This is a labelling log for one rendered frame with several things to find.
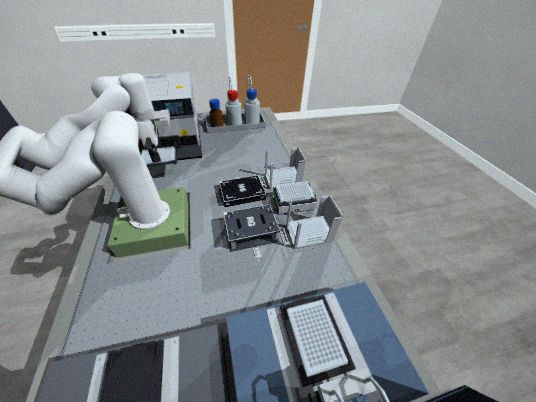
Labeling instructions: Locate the white plastic bottle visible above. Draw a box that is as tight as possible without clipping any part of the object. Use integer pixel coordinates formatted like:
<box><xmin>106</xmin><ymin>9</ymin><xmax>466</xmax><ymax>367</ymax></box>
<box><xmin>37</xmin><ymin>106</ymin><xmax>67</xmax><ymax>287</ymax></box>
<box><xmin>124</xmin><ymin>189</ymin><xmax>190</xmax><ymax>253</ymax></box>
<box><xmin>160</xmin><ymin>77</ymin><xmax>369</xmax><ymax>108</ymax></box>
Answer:
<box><xmin>225</xmin><ymin>102</ymin><xmax>242</xmax><ymax>126</ymax></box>

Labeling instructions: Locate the brown glass bottle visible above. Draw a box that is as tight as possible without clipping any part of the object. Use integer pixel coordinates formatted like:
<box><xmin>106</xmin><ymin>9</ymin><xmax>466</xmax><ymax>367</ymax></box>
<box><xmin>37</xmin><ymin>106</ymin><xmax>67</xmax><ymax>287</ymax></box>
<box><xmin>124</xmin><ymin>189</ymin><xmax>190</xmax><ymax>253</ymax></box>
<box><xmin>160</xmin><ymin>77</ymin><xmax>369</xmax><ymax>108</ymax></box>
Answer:
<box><xmin>209</xmin><ymin>110</ymin><xmax>223</xmax><ymax>127</ymax></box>

